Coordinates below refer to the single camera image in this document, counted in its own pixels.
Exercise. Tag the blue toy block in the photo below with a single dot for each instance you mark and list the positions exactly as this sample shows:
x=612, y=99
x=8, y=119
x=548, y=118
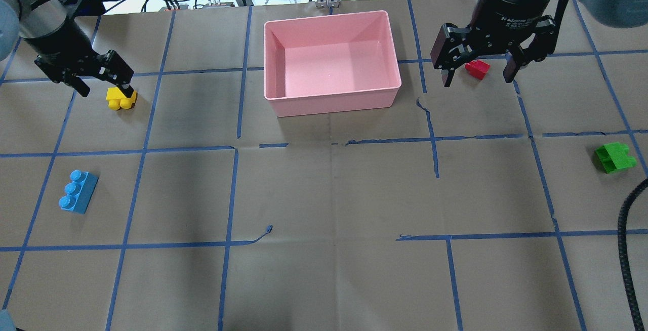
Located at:
x=78, y=192

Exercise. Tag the red toy block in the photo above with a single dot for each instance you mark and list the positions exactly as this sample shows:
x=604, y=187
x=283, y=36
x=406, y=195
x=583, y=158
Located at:
x=478, y=69

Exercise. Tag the yellow toy block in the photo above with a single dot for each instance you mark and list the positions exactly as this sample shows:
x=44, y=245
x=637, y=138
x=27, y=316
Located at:
x=116, y=100

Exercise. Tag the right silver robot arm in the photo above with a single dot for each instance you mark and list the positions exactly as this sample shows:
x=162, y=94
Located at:
x=612, y=13

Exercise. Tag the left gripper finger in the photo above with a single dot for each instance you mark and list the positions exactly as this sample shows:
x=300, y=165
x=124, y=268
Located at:
x=80, y=86
x=127, y=90

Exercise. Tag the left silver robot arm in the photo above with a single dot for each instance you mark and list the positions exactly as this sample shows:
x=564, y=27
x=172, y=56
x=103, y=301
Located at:
x=33, y=18

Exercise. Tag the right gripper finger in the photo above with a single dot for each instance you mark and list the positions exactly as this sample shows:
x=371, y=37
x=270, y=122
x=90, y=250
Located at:
x=447, y=75
x=517, y=59

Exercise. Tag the pink plastic box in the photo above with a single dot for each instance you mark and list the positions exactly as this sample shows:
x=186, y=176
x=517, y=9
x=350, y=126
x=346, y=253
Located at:
x=329, y=64

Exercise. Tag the green toy block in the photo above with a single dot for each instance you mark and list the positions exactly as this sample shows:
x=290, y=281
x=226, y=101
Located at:
x=615, y=157

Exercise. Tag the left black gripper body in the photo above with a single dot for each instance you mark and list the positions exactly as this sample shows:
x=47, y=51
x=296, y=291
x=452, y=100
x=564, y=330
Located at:
x=49, y=47

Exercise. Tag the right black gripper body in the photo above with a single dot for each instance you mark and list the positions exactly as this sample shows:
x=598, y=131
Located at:
x=511, y=8

